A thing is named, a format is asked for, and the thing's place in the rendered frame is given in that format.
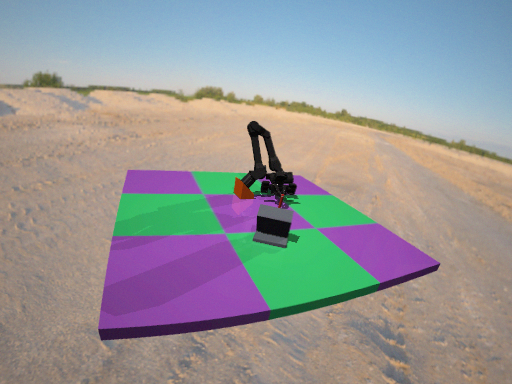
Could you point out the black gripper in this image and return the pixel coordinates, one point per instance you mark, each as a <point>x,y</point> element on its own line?
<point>277,187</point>

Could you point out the grey sloped panel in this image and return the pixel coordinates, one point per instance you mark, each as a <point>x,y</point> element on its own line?
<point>273,225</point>

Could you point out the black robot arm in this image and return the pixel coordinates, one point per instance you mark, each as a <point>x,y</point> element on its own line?
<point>254,130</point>

